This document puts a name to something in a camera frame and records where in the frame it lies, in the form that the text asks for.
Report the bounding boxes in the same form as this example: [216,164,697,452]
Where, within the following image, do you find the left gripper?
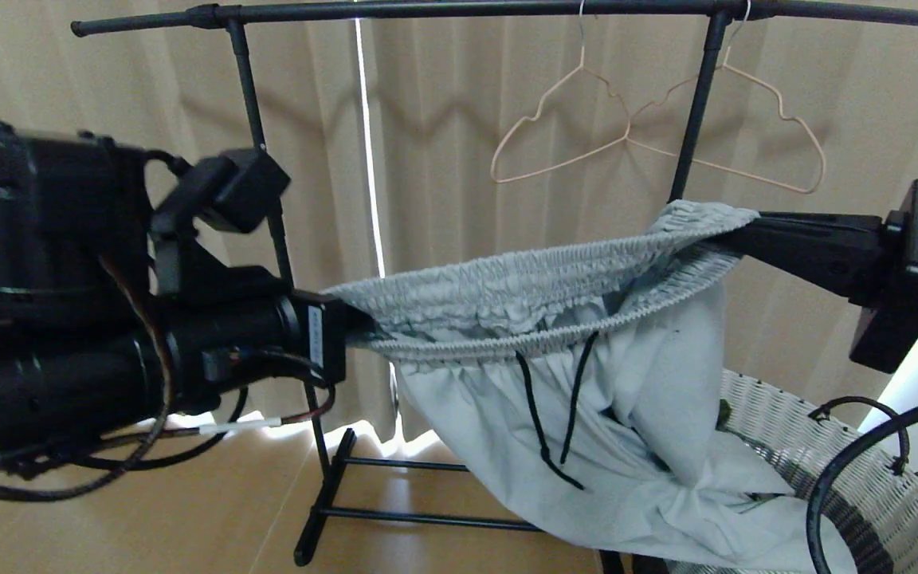
[164,289,348,412]

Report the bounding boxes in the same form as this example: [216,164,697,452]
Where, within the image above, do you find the pale grey shorts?
[320,199,858,574]

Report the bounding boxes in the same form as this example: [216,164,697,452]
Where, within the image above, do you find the pink clothes hanger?
[491,0,633,184]
[626,0,826,195]

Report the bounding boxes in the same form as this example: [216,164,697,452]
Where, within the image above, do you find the white laundry basket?
[666,368,918,574]

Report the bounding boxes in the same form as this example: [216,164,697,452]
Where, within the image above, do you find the black clothes rack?
[70,0,918,574]

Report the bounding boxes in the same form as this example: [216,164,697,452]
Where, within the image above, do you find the beige curtain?
[0,0,918,447]

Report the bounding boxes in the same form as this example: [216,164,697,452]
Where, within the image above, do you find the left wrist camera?
[148,147,294,300]

